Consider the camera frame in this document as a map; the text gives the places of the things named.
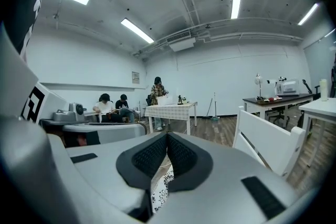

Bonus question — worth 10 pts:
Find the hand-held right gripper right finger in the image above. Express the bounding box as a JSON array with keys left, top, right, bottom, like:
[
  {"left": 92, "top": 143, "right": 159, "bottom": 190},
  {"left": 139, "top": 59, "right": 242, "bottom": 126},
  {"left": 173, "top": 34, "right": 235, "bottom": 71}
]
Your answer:
[{"left": 149, "top": 131, "right": 305, "bottom": 224}]

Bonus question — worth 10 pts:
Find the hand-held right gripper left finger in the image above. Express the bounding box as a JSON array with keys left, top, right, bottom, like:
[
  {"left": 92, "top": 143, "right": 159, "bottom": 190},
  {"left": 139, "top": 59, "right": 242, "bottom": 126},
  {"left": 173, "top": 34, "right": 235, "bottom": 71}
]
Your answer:
[{"left": 67, "top": 131, "right": 168, "bottom": 223}]

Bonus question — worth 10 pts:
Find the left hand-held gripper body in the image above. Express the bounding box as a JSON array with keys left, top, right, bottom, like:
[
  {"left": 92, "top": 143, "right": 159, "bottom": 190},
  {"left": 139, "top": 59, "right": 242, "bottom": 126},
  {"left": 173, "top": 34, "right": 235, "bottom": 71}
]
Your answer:
[{"left": 20, "top": 82, "right": 89, "bottom": 135}]

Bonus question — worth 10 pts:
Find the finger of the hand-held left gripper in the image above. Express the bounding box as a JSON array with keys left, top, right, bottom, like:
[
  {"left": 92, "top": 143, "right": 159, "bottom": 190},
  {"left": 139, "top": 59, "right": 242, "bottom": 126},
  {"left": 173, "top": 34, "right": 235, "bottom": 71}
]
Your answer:
[{"left": 62, "top": 122, "right": 148, "bottom": 144}]

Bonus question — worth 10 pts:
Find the white wooden chair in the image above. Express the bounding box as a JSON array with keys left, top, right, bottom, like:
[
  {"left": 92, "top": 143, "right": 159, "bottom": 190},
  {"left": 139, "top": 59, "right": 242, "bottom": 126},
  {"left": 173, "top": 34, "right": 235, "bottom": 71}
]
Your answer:
[{"left": 233, "top": 105, "right": 307, "bottom": 181}]

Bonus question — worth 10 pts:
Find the black white floral cushion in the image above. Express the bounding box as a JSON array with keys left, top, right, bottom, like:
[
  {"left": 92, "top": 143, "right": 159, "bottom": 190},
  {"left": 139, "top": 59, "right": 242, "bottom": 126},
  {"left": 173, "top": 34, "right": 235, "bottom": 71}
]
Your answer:
[{"left": 151, "top": 162, "right": 175, "bottom": 215}]

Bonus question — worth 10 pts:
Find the white bench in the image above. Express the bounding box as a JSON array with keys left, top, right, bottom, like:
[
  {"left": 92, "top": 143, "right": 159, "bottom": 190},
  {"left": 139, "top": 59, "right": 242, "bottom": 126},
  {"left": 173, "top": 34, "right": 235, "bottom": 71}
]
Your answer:
[{"left": 83, "top": 110, "right": 106, "bottom": 124}]

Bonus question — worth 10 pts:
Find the checked cloth table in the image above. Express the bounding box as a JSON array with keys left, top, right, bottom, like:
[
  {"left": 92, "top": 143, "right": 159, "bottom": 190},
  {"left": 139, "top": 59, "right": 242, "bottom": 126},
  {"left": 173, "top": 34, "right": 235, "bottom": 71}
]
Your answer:
[{"left": 144, "top": 101, "right": 198, "bottom": 136}]

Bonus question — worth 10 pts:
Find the white sheet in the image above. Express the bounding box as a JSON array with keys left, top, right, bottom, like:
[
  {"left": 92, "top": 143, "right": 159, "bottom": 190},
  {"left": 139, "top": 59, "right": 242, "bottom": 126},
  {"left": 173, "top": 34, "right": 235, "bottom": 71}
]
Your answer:
[{"left": 156, "top": 94, "right": 174, "bottom": 106}]

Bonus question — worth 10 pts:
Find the mop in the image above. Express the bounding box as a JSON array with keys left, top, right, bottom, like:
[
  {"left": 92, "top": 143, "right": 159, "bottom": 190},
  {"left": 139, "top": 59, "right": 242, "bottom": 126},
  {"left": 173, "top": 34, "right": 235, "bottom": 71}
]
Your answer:
[{"left": 206, "top": 91, "right": 221, "bottom": 122}]

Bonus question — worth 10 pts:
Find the desk lamp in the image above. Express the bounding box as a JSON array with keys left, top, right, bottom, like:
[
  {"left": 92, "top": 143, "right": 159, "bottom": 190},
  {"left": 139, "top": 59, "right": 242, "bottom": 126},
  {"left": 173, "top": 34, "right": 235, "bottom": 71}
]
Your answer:
[{"left": 254, "top": 72, "right": 265, "bottom": 100}]

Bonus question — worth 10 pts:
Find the dark top table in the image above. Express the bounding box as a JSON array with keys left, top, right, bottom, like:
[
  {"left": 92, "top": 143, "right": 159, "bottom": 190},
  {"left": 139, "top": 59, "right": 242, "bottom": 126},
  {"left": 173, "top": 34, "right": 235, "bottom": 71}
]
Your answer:
[{"left": 243, "top": 93, "right": 315, "bottom": 124}]

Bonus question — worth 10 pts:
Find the white printer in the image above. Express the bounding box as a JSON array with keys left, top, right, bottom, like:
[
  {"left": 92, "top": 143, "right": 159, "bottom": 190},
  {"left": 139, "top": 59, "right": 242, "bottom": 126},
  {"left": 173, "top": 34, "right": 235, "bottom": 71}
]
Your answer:
[{"left": 274, "top": 78, "right": 300, "bottom": 97}]

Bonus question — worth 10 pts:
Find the ceiling air conditioner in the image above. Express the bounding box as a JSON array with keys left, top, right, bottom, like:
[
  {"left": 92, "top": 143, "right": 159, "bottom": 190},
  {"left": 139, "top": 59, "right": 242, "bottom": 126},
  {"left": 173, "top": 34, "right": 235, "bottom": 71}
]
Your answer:
[{"left": 165, "top": 30, "right": 197, "bottom": 52}]

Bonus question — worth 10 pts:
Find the white desk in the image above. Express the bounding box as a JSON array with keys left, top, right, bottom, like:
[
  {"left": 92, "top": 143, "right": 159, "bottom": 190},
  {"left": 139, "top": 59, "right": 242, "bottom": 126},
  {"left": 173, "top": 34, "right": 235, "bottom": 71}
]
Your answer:
[{"left": 298, "top": 98, "right": 336, "bottom": 167}]

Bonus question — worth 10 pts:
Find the white paper roll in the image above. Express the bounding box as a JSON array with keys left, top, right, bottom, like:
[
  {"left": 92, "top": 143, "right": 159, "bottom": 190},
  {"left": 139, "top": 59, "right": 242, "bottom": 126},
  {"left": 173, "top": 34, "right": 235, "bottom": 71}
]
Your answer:
[{"left": 319, "top": 79, "right": 329, "bottom": 102}]

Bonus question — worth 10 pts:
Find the ceiling pipe run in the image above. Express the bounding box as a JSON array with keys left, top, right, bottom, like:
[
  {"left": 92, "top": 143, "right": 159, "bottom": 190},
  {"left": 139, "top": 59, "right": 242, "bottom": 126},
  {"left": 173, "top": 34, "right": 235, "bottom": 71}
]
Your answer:
[{"left": 132, "top": 26, "right": 305, "bottom": 57}]

